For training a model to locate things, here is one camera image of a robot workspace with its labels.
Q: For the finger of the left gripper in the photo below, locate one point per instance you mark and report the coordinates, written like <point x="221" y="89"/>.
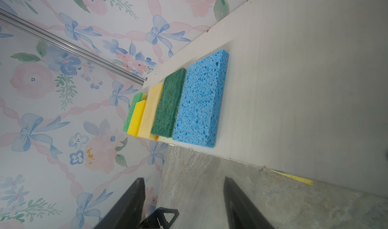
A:
<point x="161" y="218"/>

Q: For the white two-tier shelf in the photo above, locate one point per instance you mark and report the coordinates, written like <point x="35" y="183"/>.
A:
<point x="306" y="90"/>

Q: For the blue sponge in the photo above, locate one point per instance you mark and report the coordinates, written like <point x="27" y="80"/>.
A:
<point x="200" y="104"/>

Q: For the pale yellow sponge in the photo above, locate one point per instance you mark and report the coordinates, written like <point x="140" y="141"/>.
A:
<point x="149" y="113"/>

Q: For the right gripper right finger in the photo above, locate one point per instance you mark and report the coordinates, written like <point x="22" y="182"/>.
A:
<point x="241" y="212"/>

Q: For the dark green scouring sponge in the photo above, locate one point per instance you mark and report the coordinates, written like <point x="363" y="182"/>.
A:
<point x="168" y="105"/>

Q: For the bright yellow sponge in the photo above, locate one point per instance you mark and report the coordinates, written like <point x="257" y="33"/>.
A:
<point x="136" y="118"/>

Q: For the yellow-green sponge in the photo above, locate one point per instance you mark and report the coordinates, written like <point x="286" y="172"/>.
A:
<point x="297" y="178"/>

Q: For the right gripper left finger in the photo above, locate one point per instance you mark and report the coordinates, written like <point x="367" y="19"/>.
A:
<point x="127" y="212"/>

